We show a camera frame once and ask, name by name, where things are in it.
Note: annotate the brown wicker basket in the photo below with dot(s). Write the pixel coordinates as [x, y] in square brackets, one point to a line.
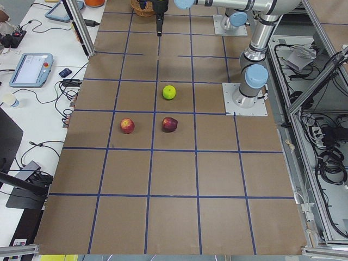
[142, 8]

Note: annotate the near blue teach pendant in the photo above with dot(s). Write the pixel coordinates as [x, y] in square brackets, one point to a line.
[32, 70]

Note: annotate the orange cylinder container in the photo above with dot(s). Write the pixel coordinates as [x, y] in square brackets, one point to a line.
[94, 3]

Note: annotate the red yellow apple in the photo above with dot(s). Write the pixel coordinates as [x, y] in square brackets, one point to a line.
[127, 125]

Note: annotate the dark red apple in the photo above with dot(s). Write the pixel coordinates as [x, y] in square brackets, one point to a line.
[169, 124]

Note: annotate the small dark blue device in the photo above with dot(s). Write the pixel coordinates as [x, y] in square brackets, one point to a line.
[65, 72]

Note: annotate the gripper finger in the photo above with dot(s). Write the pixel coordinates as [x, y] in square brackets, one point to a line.
[159, 24]

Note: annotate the black monitor stand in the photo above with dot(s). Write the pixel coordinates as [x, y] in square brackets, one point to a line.
[30, 187]

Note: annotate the white paper cup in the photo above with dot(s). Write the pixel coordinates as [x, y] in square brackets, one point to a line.
[10, 100]

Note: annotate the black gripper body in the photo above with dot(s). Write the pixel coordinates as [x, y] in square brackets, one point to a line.
[160, 6]

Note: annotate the blue teach pendant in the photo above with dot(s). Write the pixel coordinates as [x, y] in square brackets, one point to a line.
[32, 70]
[59, 13]

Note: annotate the black power adapter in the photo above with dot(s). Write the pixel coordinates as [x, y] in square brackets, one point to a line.
[91, 23]

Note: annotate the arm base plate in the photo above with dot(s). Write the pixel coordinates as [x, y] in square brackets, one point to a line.
[223, 27]
[238, 105]

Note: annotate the far blue teach pendant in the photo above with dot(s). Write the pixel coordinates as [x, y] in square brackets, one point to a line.
[59, 13]

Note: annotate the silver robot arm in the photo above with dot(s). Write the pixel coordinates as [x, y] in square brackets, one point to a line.
[253, 70]
[236, 17]

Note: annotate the aluminium frame post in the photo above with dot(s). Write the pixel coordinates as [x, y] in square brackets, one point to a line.
[79, 26]

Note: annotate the green apple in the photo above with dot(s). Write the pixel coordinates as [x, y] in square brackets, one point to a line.
[169, 92]

